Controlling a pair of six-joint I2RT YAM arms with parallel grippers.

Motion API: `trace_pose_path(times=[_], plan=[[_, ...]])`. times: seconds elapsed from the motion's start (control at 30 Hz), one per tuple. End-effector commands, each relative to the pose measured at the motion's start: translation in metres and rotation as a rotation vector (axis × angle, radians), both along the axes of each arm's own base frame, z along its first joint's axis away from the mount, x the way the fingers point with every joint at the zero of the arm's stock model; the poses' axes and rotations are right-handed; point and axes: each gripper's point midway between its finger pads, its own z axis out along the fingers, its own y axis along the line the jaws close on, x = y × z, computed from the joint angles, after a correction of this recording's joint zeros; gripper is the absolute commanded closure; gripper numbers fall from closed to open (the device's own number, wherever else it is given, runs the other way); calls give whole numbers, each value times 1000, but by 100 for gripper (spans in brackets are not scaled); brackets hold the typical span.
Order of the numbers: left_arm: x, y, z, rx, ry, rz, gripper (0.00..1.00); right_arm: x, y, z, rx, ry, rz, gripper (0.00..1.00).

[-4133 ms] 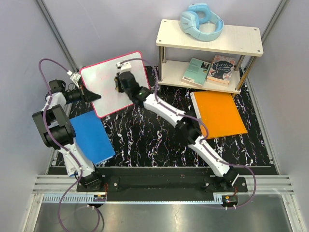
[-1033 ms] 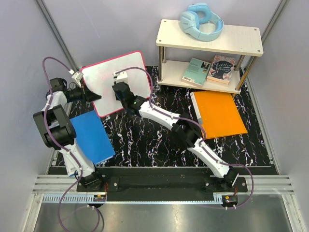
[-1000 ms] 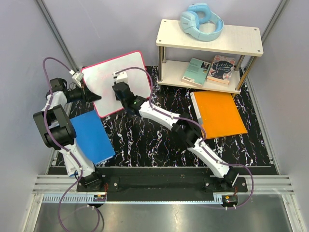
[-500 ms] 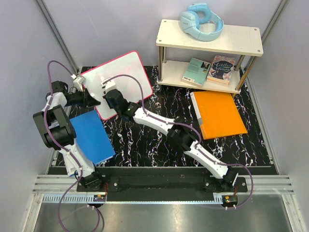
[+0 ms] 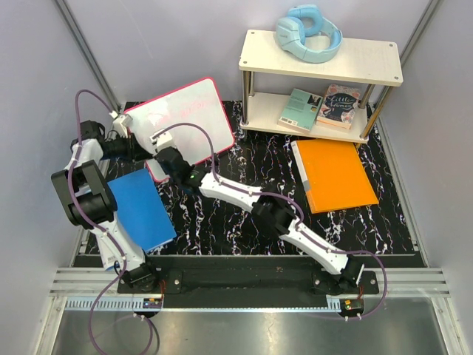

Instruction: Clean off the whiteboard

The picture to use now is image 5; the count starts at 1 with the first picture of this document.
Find pink framed whiteboard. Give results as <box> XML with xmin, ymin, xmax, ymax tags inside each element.
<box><xmin>124</xmin><ymin>77</ymin><xmax>235</xmax><ymax>164</ymax></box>

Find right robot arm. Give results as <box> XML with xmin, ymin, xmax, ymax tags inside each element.
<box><xmin>154</xmin><ymin>147</ymin><xmax>364</xmax><ymax>294</ymax></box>

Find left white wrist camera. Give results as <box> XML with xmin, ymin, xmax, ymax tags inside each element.
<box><xmin>109</xmin><ymin>111</ymin><xmax>132</xmax><ymax>138</ymax></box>

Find purple cable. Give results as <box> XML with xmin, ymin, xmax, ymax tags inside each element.
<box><xmin>153</xmin><ymin>122</ymin><xmax>388</xmax><ymax>321</ymax></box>
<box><xmin>75</xmin><ymin>89</ymin><xmax>160</xmax><ymax>355</ymax></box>

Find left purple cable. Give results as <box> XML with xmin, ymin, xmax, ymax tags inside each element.
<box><xmin>75</xmin><ymin>89</ymin><xmax>160</xmax><ymax>355</ymax></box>

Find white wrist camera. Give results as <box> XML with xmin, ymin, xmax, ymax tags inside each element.
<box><xmin>150</xmin><ymin>130</ymin><xmax>176</xmax><ymax>154</ymax></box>
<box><xmin>109</xmin><ymin>111</ymin><xmax>132</xmax><ymax>138</ymax></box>

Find white two-tier shelf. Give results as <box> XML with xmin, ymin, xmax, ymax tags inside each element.
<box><xmin>239</xmin><ymin>30</ymin><xmax>404</xmax><ymax>144</ymax></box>

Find black marble pattern mat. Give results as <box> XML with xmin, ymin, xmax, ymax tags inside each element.
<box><xmin>154</xmin><ymin>101</ymin><xmax>425</xmax><ymax>268</ymax></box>

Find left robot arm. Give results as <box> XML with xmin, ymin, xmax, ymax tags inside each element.
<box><xmin>51</xmin><ymin>121</ymin><xmax>160</xmax><ymax>293</ymax></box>

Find orange folder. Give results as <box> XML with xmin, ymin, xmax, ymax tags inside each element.
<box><xmin>290</xmin><ymin>139</ymin><xmax>378</xmax><ymax>214</ymax></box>

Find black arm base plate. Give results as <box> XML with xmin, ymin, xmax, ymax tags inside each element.
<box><xmin>118</xmin><ymin>256</ymin><xmax>380</xmax><ymax>311</ymax></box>

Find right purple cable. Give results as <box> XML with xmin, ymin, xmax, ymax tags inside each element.
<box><xmin>153</xmin><ymin>122</ymin><xmax>388</xmax><ymax>321</ymax></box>

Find blue book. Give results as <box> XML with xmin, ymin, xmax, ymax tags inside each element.
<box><xmin>97</xmin><ymin>169</ymin><xmax>177</xmax><ymax>271</ymax></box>

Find light blue headphones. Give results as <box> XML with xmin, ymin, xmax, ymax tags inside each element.
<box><xmin>276</xmin><ymin>4</ymin><xmax>343</xmax><ymax>64</ymax></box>

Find Little Women book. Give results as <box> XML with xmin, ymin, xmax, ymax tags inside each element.
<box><xmin>316</xmin><ymin>84</ymin><xmax>361</xmax><ymax>132</ymax></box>

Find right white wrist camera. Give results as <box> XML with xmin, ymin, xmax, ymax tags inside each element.
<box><xmin>150</xmin><ymin>130</ymin><xmax>176</xmax><ymax>154</ymax></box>

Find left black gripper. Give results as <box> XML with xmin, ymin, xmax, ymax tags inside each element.
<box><xmin>101</xmin><ymin>133</ymin><xmax>152</xmax><ymax>164</ymax></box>

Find teal paperback book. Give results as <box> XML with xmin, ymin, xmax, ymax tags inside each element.
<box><xmin>277</xmin><ymin>89</ymin><xmax>323</xmax><ymax>133</ymax></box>

